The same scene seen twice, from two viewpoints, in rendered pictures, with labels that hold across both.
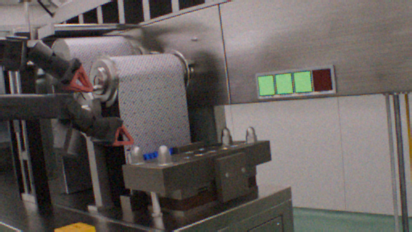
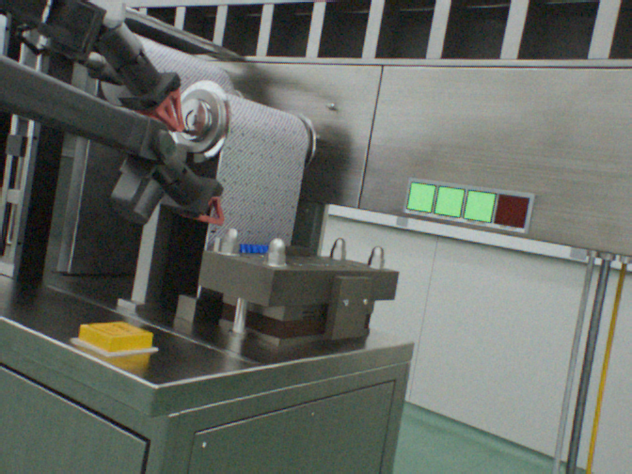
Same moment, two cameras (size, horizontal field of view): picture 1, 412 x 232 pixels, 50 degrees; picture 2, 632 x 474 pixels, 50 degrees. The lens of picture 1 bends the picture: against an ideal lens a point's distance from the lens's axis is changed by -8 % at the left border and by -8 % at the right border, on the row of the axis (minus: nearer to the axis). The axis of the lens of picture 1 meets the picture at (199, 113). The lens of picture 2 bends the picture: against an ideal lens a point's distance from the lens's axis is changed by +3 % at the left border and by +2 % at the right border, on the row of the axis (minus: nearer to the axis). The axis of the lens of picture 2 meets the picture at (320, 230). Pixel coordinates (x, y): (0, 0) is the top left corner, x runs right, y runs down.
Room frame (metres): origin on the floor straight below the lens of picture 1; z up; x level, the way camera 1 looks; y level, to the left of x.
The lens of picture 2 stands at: (0.04, 0.22, 1.15)
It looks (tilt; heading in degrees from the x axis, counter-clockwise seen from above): 3 degrees down; 350
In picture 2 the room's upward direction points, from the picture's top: 10 degrees clockwise
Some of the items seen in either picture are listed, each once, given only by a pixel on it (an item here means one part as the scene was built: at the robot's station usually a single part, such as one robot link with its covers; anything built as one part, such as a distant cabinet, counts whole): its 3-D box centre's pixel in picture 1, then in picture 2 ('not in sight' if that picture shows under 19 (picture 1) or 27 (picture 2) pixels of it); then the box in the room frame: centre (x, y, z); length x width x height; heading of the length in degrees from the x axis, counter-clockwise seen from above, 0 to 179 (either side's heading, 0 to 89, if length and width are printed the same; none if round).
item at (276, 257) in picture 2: (163, 155); (276, 251); (1.10, 0.09, 1.05); 0.04 x 0.04 x 0.04
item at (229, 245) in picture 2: (137, 155); (230, 241); (1.17, 0.17, 1.05); 0.04 x 0.04 x 0.04
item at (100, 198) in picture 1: (92, 155); (151, 225); (1.26, 0.30, 1.05); 0.06 x 0.05 x 0.31; 134
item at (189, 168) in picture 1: (201, 163); (308, 277); (1.25, 0.01, 1.00); 0.40 x 0.16 x 0.06; 134
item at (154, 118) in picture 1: (156, 122); (258, 204); (1.31, 0.12, 1.12); 0.23 x 0.01 x 0.18; 134
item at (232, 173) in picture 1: (232, 176); (349, 307); (1.19, -0.07, 0.96); 0.10 x 0.03 x 0.11; 134
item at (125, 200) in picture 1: (166, 192); (241, 305); (1.31, 0.12, 0.92); 0.28 x 0.04 x 0.04; 134
